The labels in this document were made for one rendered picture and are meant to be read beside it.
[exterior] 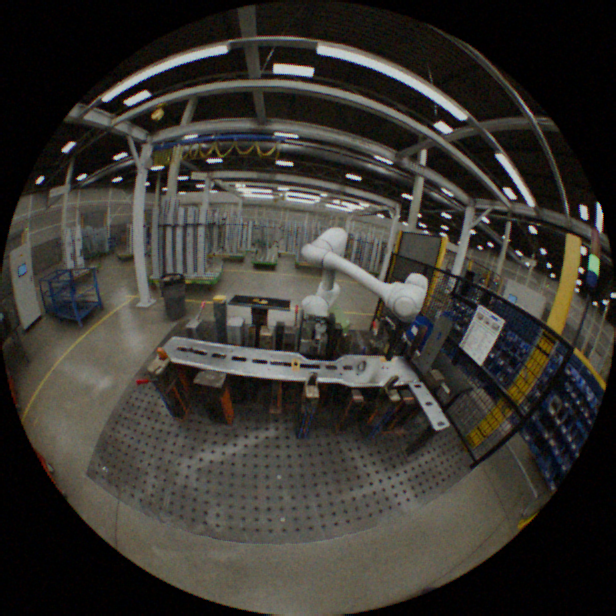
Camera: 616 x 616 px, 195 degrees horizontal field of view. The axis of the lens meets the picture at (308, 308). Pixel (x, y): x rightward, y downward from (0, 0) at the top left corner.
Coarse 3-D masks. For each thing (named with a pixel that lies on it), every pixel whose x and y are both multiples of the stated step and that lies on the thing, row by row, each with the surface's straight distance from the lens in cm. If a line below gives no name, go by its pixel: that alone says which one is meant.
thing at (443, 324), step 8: (440, 320) 107; (448, 320) 103; (432, 328) 110; (440, 328) 106; (448, 328) 103; (432, 336) 110; (440, 336) 106; (432, 344) 110; (440, 344) 106; (424, 352) 115; (432, 352) 110; (424, 360) 115; (432, 360) 110; (424, 368) 115
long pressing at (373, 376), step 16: (176, 336) 112; (176, 352) 100; (192, 352) 97; (208, 352) 95; (224, 352) 94; (240, 352) 93; (256, 352) 93; (272, 352) 93; (288, 352) 93; (208, 368) 87; (224, 368) 85; (240, 368) 84; (256, 368) 84; (272, 368) 84; (288, 368) 85; (304, 368) 86; (320, 368) 88; (352, 368) 94; (368, 368) 97; (384, 368) 102; (400, 368) 108; (352, 384) 86; (368, 384) 89; (400, 384) 98
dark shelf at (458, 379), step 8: (392, 320) 157; (408, 336) 140; (416, 352) 129; (440, 352) 141; (440, 360) 130; (448, 360) 136; (432, 368) 118; (440, 368) 122; (448, 368) 127; (456, 368) 133; (448, 376) 120; (456, 376) 125; (448, 384) 113; (456, 384) 118; (464, 384) 123; (448, 392) 111; (456, 392) 113; (464, 392) 122
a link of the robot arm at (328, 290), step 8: (328, 232) 109; (336, 232) 109; (344, 232) 115; (328, 240) 104; (336, 240) 106; (344, 240) 112; (336, 248) 106; (328, 272) 127; (328, 280) 135; (320, 288) 149; (328, 288) 144; (336, 288) 150; (320, 296) 150; (328, 296) 148; (336, 296) 158; (328, 304) 153
